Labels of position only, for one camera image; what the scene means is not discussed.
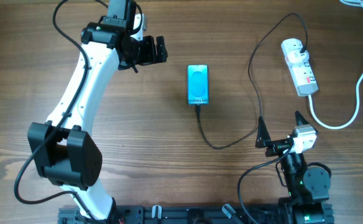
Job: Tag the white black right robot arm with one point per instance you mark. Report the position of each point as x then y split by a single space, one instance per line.
308 184

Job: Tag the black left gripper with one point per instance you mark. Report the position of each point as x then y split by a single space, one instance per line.
149 56

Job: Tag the blue Samsung Galaxy smartphone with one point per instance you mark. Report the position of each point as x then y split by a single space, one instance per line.
197 85

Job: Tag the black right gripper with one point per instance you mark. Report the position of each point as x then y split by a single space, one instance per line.
264 139

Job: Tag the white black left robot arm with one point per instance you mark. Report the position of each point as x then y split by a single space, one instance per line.
62 148

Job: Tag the white charger plug adapter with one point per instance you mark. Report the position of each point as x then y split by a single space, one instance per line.
295 58

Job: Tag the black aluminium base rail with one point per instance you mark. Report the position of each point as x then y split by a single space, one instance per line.
260 213

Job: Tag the white power strip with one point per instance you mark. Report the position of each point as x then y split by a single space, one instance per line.
303 77

